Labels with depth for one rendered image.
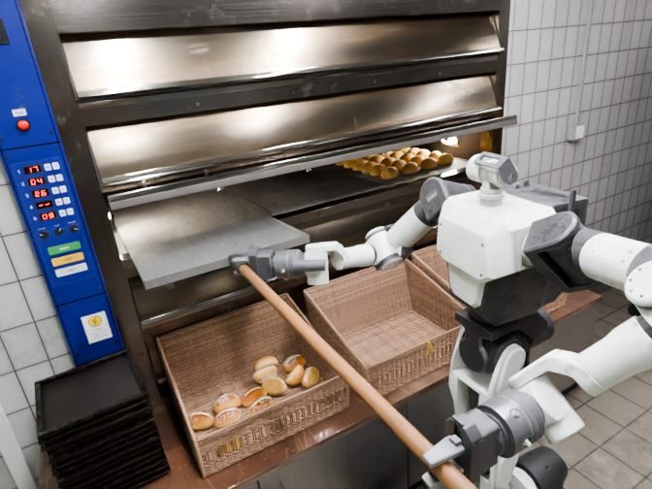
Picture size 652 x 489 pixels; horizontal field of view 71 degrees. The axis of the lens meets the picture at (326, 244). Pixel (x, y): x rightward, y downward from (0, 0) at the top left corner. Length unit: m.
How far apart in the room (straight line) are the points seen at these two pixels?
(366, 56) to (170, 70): 0.76
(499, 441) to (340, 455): 1.03
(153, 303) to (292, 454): 0.72
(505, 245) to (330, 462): 1.03
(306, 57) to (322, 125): 0.26
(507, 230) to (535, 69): 1.68
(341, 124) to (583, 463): 1.83
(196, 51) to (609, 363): 1.43
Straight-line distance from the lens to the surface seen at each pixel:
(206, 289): 1.81
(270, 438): 1.66
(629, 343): 0.83
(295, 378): 1.83
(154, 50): 1.65
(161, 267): 1.57
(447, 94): 2.26
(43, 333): 1.80
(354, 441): 1.77
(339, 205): 1.96
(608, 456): 2.60
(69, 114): 1.61
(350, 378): 0.91
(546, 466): 1.98
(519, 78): 2.60
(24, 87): 1.58
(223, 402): 1.78
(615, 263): 0.91
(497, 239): 1.09
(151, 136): 1.66
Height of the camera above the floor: 1.77
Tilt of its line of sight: 23 degrees down
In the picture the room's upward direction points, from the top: 5 degrees counter-clockwise
